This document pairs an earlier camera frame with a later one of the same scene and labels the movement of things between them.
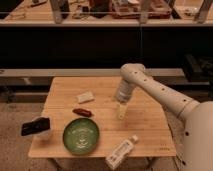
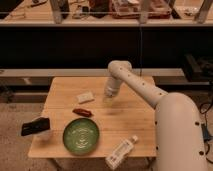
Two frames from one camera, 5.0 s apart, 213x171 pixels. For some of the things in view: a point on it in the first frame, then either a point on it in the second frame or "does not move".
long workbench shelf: (109, 13) does not move
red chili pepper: (82, 111) does not move
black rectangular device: (37, 125) does not move
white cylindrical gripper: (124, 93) -> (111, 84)
